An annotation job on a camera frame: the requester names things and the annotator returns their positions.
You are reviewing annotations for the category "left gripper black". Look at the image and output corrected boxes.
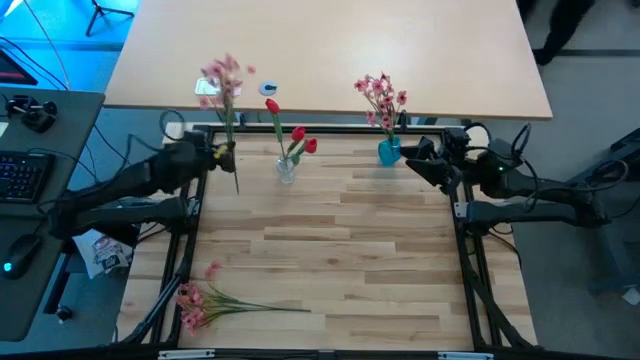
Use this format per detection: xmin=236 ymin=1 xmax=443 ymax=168
xmin=185 ymin=131 xmax=238 ymax=174

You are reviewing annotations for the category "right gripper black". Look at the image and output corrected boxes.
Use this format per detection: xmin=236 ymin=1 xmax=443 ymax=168
xmin=399 ymin=136 xmax=484 ymax=196

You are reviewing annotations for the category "red artificial tulip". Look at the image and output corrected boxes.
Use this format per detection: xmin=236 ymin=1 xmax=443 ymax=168
xmin=264 ymin=97 xmax=289 ymax=164
xmin=284 ymin=125 xmax=307 ymax=164
xmin=289 ymin=137 xmax=319 ymax=166

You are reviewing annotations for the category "pink artificial flower spray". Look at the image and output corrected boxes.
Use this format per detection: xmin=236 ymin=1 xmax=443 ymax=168
xmin=198 ymin=52 xmax=258 ymax=196
xmin=174 ymin=260 xmax=312 ymax=337
xmin=353 ymin=72 xmax=409 ymax=144

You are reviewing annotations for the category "blue patterned glass vase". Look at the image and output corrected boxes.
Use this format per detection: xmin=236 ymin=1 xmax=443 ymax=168
xmin=376 ymin=135 xmax=403 ymax=168

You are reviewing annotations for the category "clear ribbed glass vase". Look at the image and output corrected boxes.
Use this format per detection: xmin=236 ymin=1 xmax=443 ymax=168
xmin=275 ymin=155 xmax=297 ymax=185

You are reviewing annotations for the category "light wooden table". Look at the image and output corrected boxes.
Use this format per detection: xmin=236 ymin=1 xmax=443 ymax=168
xmin=103 ymin=0 xmax=554 ymax=122

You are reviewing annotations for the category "white printed plastic bag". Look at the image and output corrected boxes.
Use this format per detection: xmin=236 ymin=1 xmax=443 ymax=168
xmin=71 ymin=228 xmax=134 ymax=281

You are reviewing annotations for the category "grey office desk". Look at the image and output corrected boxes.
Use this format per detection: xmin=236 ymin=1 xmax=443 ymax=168
xmin=0 ymin=87 xmax=107 ymax=344

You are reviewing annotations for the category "person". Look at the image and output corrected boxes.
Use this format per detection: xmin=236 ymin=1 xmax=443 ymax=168
xmin=516 ymin=0 xmax=597 ymax=67

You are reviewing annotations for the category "black tripod stand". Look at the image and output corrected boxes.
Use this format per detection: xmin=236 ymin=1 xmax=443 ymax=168
xmin=84 ymin=0 xmax=137 ymax=38

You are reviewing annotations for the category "black backlit keyboard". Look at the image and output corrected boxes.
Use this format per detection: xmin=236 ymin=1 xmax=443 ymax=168
xmin=0 ymin=150 xmax=57 ymax=204

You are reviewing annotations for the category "dark metal cart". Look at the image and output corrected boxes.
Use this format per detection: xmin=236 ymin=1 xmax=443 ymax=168
xmin=569 ymin=127 xmax=640 ymax=297

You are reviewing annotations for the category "black computer mouse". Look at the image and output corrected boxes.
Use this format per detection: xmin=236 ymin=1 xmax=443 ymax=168
xmin=1 ymin=233 xmax=44 ymax=281

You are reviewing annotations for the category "dark flat screen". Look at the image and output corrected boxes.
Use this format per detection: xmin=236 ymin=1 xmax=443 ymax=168
xmin=0 ymin=48 xmax=39 ymax=87

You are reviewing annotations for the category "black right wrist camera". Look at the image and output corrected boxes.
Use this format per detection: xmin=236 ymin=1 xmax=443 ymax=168
xmin=443 ymin=127 xmax=471 ymax=150

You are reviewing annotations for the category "black aluminium table frame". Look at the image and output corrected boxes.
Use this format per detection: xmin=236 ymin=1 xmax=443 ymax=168
xmin=117 ymin=122 xmax=539 ymax=360

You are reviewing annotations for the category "white frame bracket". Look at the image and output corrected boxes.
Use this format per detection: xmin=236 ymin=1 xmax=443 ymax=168
xmin=157 ymin=349 xmax=216 ymax=360
xmin=437 ymin=351 xmax=494 ymax=360

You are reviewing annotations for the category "grey floor cable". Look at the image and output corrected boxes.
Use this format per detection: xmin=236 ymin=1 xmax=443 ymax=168
xmin=21 ymin=0 xmax=73 ymax=92

